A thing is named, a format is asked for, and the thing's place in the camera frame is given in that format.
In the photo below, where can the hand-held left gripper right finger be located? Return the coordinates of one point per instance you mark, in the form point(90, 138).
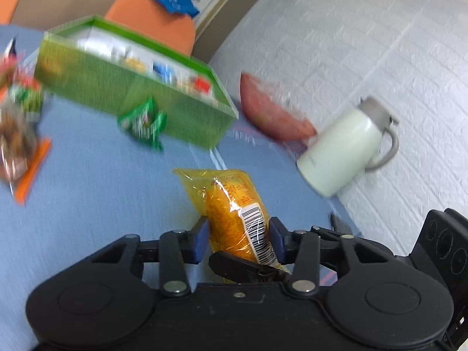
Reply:
point(278, 241)

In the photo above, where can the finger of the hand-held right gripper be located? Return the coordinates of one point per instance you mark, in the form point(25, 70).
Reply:
point(338, 225)
point(234, 267)

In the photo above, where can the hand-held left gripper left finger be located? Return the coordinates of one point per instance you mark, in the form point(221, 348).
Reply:
point(199, 241)

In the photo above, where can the clear yellow snack packet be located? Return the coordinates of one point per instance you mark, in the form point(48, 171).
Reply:
point(226, 204)

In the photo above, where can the green cardboard box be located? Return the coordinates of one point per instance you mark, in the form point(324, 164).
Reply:
point(91, 80)

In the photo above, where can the pile of snack packets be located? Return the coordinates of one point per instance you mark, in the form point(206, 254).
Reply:
point(18, 135)

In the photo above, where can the white jug with grey lid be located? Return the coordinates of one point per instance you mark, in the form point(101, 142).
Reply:
point(340, 150)

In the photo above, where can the blue-grey tablecloth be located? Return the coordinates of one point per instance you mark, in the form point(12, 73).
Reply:
point(109, 197)

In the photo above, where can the pink translucent bowl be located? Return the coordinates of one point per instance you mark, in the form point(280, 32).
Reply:
point(270, 113)

